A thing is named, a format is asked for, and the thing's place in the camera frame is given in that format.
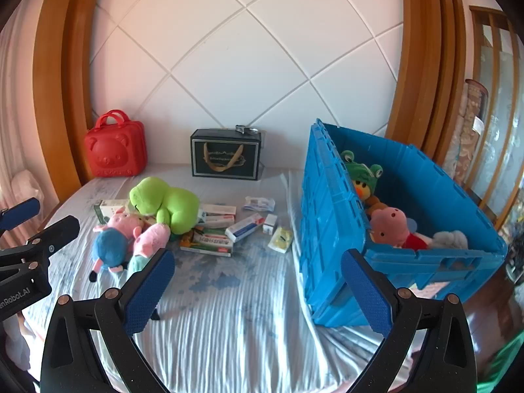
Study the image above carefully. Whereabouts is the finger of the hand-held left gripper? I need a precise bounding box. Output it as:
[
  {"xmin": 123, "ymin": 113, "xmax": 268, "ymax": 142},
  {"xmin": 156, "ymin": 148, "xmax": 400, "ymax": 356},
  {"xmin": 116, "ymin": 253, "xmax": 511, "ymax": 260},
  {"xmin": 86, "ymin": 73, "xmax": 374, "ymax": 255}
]
[
  {"xmin": 0, "ymin": 197, "xmax": 42, "ymax": 232},
  {"xmin": 25, "ymin": 215, "xmax": 81, "ymax": 263}
]

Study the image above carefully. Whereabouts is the pale rolled carpet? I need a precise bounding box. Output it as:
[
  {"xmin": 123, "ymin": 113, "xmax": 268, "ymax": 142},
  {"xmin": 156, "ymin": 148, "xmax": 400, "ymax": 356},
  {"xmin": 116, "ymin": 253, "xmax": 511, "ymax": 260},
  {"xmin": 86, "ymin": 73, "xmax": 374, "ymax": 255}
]
[{"xmin": 442, "ymin": 90, "xmax": 467, "ymax": 173}]

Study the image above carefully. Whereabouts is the long white blue medicine box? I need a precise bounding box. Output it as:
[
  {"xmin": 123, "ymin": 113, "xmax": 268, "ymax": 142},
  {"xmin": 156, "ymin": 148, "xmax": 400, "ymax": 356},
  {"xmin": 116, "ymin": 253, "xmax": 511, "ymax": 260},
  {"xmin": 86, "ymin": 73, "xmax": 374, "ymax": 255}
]
[{"xmin": 225, "ymin": 214, "xmax": 267, "ymax": 243}]

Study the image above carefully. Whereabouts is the white padded headboard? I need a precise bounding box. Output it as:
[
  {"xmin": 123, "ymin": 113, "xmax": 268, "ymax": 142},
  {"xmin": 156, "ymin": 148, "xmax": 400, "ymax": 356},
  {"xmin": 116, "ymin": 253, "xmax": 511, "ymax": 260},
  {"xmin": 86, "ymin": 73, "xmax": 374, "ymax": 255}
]
[{"xmin": 88, "ymin": 0, "xmax": 404, "ymax": 177}]

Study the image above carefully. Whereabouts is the blue plastic crate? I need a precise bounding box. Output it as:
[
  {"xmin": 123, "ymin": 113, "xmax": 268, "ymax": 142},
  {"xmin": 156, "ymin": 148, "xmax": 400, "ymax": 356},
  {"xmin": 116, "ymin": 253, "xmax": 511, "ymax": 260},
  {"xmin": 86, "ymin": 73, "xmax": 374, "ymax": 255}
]
[{"xmin": 298, "ymin": 118, "xmax": 508, "ymax": 329}]

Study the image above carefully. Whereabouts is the pale fluffy plush toy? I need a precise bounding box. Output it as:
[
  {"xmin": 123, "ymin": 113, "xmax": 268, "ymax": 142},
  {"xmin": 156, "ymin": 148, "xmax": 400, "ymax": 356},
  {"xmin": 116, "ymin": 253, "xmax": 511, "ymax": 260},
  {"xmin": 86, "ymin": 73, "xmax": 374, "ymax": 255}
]
[{"xmin": 432, "ymin": 230, "xmax": 469, "ymax": 250}]

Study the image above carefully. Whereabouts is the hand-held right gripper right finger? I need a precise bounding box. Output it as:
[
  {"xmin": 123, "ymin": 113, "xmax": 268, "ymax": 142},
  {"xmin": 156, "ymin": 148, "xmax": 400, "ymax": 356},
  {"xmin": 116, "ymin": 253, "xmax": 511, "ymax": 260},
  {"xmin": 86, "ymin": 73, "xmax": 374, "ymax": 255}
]
[{"xmin": 341, "ymin": 249, "xmax": 479, "ymax": 393}]

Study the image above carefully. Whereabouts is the white box green pink label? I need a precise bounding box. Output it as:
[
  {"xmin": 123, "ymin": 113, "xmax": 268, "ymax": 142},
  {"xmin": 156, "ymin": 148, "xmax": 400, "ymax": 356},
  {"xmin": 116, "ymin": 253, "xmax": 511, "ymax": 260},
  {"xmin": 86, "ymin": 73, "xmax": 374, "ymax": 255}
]
[{"xmin": 196, "ymin": 213, "xmax": 236, "ymax": 228}]

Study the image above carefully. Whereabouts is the wooden headboard frame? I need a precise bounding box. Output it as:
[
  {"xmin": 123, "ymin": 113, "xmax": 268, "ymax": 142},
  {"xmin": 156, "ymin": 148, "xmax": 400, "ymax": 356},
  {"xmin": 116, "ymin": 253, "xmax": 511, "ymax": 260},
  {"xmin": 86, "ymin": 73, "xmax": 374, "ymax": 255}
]
[{"xmin": 35, "ymin": 0, "xmax": 467, "ymax": 203}]

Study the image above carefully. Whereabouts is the clear plastic packet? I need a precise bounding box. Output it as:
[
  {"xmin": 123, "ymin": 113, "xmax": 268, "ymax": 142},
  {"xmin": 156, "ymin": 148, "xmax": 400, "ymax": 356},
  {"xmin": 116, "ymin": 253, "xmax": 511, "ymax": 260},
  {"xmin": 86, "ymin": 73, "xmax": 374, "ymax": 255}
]
[{"xmin": 243, "ymin": 196, "xmax": 276, "ymax": 213}]

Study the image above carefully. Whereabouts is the white curtain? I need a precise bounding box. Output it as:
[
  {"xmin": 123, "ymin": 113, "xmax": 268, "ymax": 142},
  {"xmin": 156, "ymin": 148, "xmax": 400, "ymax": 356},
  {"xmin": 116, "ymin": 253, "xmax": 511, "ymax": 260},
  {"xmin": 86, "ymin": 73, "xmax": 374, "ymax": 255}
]
[{"xmin": 0, "ymin": 16, "xmax": 58, "ymax": 222}]

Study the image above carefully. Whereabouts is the white green medicine box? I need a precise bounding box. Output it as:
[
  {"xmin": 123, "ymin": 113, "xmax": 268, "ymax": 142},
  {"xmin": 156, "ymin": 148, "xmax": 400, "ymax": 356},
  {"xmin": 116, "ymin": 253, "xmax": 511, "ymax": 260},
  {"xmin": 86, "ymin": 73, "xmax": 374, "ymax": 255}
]
[{"xmin": 93, "ymin": 199, "xmax": 131, "ymax": 225}]

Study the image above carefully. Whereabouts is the white medicine box red end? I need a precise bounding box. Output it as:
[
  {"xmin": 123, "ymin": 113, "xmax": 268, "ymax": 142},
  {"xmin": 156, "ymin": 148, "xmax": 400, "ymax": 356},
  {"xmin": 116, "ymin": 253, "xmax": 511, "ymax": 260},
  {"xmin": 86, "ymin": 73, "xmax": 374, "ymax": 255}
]
[{"xmin": 200, "ymin": 203, "xmax": 237, "ymax": 216}]

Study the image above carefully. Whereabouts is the brown floral rolled carpet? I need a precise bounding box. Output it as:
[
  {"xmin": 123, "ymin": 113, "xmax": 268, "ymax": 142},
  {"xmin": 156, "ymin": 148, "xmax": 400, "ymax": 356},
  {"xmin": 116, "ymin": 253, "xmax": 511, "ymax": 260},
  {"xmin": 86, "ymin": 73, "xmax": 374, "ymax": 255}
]
[{"xmin": 460, "ymin": 79, "xmax": 490, "ymax": 189}]

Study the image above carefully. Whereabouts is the orange box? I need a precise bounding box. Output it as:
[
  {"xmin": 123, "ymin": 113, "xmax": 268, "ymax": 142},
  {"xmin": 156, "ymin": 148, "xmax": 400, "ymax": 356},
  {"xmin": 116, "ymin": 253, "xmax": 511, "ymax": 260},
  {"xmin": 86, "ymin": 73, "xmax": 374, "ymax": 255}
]
[{"xmin": 179, "ymin": 230, "xmax": 233, "ymax": 258}]

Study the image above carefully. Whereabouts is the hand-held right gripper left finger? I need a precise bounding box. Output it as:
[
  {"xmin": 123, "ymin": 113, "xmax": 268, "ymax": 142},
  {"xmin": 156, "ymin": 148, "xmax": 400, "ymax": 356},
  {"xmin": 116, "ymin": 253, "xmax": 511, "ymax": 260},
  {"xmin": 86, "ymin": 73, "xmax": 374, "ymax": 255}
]
[{"xmin": 40, "ymin": 248, "xmax": 177, "ymax": 393}]

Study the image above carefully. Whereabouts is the red bear carry case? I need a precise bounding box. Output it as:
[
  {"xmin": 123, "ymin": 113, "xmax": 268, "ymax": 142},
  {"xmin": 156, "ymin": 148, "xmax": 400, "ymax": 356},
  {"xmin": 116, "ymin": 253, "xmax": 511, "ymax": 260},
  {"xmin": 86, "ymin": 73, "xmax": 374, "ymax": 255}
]
[{"xmin": 84, "ymin": 109, "xmax": 148, "ymax": 178}]

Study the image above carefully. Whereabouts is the striped blue white bed sheet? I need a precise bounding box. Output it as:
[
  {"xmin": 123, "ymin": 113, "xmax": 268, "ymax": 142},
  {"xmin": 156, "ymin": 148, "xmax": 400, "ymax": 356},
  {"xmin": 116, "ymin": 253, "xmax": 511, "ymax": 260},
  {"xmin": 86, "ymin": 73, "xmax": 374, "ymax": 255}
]
[{"xmin": 22, "ymin": 164, "xmax": 414, "ymax": 393}]

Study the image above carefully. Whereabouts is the pig plush toy teal dress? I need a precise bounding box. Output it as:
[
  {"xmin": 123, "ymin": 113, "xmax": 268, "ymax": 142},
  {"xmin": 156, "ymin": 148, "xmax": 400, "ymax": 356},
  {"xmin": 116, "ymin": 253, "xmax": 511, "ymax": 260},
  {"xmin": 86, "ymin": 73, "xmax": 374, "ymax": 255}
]
[{"xmin": 126, "ymin": 223, "xmax": 172, "ymax": 283}]

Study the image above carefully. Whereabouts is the yellow sachet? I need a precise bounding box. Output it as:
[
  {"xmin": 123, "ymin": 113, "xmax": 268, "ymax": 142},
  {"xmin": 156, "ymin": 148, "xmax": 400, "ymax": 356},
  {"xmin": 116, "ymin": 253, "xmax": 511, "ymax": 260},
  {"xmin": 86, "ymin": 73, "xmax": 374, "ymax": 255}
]
[{"xmin": 268, "ymin": 226, "xmax": 293, "ymax": 253}]

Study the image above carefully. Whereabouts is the pig plush toy blue shirt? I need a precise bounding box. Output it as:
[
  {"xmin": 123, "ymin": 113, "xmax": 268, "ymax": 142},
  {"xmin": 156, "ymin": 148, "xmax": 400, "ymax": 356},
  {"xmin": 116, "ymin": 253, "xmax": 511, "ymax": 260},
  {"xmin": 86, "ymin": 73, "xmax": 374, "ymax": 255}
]
[{"xmin": 89, "ymin": 208, "xmax": 144, "ymax": 283}]

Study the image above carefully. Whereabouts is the dark gift bag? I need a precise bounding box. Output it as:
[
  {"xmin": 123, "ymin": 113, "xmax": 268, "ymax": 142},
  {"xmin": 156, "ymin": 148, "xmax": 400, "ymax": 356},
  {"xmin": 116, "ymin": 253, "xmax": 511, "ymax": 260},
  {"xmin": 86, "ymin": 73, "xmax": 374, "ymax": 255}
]
[{"xmin": 190, "ymin": 128, "xmax": 266, "ymax": 181}]

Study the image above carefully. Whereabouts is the green frog plush toy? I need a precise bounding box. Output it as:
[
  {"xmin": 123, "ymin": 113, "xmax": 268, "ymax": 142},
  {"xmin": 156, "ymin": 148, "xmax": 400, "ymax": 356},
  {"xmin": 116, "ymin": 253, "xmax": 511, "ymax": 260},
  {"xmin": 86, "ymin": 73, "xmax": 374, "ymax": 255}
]
[{"xmin": 129, "ymin": 177, "xmax": 201, "ymax": 234}]

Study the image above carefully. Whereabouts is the wooden glass partition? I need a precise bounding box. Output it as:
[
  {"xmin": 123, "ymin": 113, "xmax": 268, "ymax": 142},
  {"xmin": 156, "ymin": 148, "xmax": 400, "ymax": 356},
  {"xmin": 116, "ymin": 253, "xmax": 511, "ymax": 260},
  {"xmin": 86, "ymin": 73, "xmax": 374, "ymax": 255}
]
[{"xmin": 469, "ymin": 5, "xmax": 524, "ymax": 230}]

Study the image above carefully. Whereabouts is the green cloth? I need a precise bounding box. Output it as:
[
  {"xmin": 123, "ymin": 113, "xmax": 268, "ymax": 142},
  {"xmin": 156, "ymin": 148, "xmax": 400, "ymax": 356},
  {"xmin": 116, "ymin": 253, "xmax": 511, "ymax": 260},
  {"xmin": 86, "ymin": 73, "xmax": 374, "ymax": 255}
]
[{"xmin": 479, "ymin": 336, "xmax": 524, "ymax": 393}]

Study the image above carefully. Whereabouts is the duck plush toy frog hat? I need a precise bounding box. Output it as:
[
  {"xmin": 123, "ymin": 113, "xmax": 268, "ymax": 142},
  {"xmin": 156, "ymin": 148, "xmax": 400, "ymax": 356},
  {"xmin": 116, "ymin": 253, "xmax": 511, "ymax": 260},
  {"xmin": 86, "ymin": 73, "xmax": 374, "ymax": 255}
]
[{"xmin": 340, "ymin": 150, "xmax": 389, "ymax": 215}]

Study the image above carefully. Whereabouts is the pig plush toy red dress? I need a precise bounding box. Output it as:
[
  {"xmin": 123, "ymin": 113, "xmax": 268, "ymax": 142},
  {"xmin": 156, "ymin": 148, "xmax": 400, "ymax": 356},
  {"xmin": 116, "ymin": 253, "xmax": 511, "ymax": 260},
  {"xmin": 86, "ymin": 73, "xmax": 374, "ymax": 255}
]
[{"xmin": 368, "ymin": 207, "xmax": 430, "ymax": 251}]

